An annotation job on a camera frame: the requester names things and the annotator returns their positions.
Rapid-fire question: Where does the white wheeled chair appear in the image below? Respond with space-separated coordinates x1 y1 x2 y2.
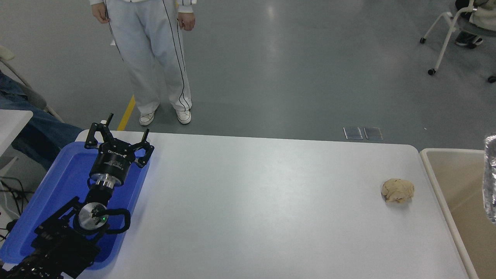
420 0 496 84

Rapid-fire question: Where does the person's left hand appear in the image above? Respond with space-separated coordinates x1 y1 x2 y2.
177 11 196 32

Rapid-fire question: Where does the black floor cable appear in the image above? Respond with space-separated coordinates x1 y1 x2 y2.
0 176 31 213

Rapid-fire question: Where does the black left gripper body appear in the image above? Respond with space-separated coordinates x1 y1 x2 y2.
90 141 136 183

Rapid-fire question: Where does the white side table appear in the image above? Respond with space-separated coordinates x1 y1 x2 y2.
0 110 34 157

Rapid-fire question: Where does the person's right hand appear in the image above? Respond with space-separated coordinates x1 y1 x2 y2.
92 3 111 24

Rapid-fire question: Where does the person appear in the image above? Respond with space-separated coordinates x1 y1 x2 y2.
455 0 496 48
90 0 197 126
0 70 84 171

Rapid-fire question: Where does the large pale bin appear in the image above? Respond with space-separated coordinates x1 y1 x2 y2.
420 148 496 279

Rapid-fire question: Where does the grey chair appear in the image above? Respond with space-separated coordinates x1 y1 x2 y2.
0 45 64 122

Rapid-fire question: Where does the blue plastic tray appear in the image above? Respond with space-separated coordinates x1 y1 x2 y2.
0 141 151 270

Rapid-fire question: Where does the crumpled tan paper ball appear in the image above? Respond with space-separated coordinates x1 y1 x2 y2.
381 178 415 204

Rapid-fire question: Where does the black cable plug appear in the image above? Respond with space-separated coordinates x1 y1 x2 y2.
0 218 18 239

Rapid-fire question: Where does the silver foil tray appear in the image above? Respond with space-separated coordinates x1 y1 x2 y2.
482 134 496 224

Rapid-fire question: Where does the metal floor plate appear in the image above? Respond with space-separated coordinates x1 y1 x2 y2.
363 126 383 140
343 126 363 140

